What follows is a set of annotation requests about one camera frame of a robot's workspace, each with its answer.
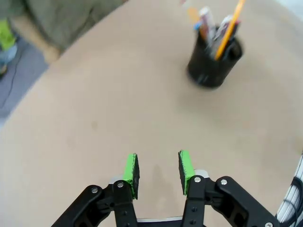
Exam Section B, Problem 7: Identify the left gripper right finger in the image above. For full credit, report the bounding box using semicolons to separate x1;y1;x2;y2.
178;149;281;227

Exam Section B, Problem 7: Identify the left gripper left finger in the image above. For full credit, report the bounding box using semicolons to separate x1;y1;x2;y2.
50;153;141;227

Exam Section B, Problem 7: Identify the orange pencil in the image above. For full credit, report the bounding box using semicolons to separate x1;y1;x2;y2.
214;0;247;60

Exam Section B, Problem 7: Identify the silver ballpoint pen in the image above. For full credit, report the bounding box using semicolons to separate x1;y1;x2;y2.
209;14;234;54

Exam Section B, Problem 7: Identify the blue capped pen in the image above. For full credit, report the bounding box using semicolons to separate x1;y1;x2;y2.
193;20;204;33

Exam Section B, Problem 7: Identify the white marker with red print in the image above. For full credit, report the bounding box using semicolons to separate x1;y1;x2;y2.
199;6;216;45

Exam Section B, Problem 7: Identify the black pen with red tip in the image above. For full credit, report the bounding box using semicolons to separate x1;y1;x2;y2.
231;20;242;36

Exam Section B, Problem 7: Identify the orange pen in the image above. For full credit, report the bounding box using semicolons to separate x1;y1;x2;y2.
187;6;201;24

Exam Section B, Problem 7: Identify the black mesh pen holder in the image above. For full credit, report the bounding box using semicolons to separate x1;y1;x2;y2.
187;25;245;89

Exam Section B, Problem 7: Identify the person in olive shirt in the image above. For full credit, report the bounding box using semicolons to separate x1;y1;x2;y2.
9;0;130;65

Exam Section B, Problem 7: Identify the white ribbed cable conduit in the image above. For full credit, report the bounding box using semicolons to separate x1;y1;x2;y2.
276;151;303;224

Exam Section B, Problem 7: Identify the thin floor cable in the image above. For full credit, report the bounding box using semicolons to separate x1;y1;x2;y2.
0;51;25;110

